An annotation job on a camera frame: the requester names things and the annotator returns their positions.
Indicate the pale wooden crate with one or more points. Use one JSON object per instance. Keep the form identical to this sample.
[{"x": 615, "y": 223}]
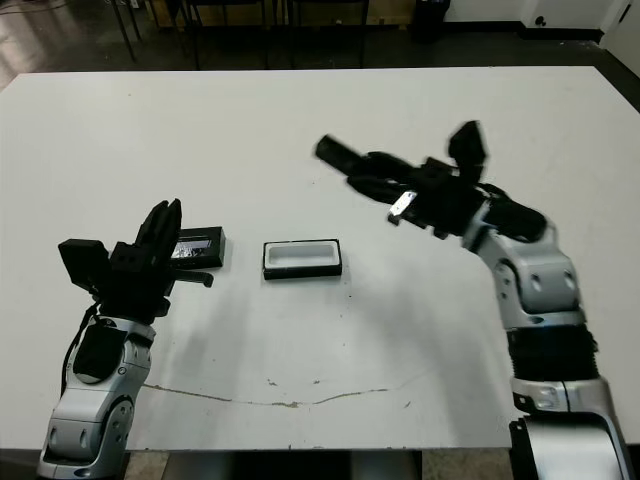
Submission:
[{"x": 395, "y": 10}]

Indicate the black oblong camera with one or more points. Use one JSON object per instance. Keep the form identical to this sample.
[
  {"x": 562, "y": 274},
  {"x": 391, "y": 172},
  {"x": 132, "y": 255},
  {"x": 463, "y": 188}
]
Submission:
[{"x": 335, "y": 152}]

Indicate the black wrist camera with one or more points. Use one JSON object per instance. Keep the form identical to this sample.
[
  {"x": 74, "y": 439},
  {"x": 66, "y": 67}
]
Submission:
[
  {"x": 82, "y": 265},
  {"x": 467, "y": 145}
]

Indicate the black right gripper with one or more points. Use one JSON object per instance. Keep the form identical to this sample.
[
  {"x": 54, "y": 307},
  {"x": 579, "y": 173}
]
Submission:
[{"x": 445, "y": 205}]

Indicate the small black round object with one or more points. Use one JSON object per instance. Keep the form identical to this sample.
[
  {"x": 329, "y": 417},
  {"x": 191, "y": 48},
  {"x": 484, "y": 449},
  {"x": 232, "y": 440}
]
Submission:
[{"x": 540, "y": 20}]

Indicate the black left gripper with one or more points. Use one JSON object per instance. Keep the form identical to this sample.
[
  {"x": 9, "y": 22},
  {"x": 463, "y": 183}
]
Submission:
[{"x": 135, "y": 290}]

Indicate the black box lid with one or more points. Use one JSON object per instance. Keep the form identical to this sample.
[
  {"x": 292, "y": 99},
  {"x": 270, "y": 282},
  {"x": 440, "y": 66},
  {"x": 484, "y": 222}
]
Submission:
[{"x": 205, "y": 250}]

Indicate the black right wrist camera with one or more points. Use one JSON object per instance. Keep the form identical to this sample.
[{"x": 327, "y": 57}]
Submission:
[{"x": 467, "y": 145}]

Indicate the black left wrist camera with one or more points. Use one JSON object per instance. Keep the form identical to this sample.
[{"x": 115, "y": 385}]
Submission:
[{"x": 82, "y": 265}]

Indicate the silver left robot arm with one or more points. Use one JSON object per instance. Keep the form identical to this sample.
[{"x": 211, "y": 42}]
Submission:
[{"x": 95, "y": 415}]

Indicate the black waste bin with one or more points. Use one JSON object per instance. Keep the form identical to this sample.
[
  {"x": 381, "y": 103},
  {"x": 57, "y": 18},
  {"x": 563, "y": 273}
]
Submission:
[{"x": 432, "y": 22}]

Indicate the robot lower body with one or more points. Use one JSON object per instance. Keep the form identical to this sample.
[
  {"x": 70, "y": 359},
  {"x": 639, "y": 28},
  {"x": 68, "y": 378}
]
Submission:
[{"x": 290, "y": 467}]

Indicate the black box base white insert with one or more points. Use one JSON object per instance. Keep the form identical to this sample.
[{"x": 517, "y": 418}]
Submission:
[{"x": 302, "y": 273}]

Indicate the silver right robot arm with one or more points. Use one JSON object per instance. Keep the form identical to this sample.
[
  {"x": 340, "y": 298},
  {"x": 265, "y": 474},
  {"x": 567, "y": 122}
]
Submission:
[{"x": 545, "y": 280}]

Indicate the white door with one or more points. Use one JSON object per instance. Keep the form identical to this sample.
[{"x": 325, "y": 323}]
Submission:
[{"x": 616, "y": 22}]

